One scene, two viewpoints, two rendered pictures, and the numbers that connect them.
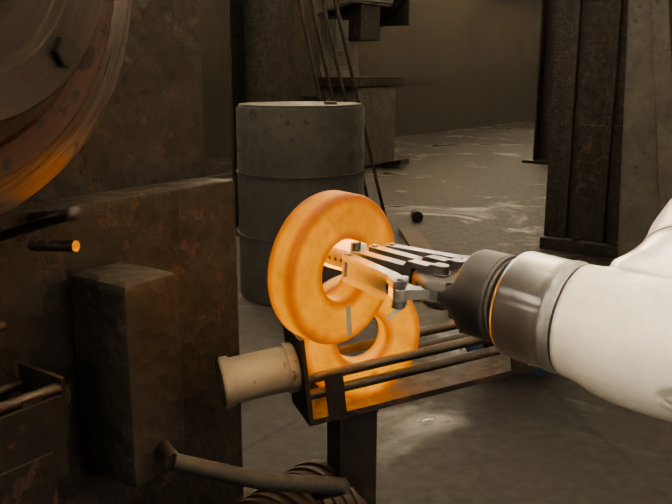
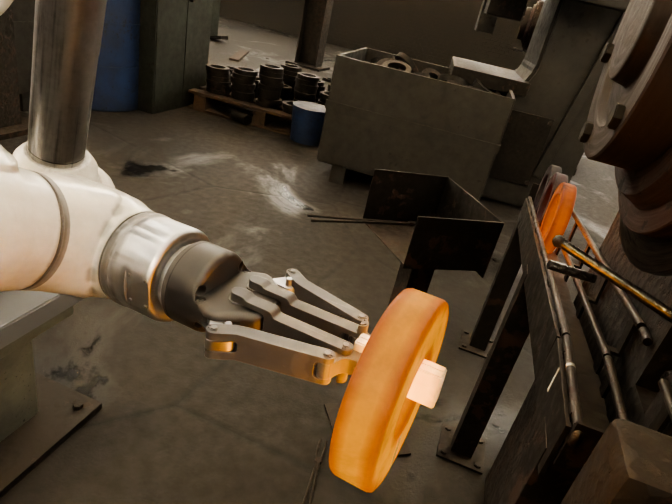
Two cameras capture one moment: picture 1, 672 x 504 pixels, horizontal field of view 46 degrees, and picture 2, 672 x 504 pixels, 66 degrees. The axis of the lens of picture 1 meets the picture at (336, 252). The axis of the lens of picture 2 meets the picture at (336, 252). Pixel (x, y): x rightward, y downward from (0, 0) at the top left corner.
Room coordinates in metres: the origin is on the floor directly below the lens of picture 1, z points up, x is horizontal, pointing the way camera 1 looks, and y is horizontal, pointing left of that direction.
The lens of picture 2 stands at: (1.03, -0.18, 1.09)
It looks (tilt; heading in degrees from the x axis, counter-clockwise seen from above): 27 degrees down; 157
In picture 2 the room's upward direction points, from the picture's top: 13 degrees clockwise
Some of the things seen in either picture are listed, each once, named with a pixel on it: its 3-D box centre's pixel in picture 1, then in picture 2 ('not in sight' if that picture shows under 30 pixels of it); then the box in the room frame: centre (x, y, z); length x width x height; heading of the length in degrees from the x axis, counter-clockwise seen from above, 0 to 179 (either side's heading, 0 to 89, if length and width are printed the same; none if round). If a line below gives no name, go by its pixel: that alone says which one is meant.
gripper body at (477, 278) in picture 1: (466, 288); (228, 296); (0.66, -0.11, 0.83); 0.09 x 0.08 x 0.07; 46
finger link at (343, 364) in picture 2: not in sight; (353, 371); (0.76, -0.03, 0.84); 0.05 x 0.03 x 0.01; 46
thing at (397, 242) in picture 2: not in sight; (395, 323); (0.08, 0.42, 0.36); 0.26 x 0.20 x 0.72; 179
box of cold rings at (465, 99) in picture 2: not in sight; (415, 124); (-1.97, 1.43, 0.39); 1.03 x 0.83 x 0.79; 58
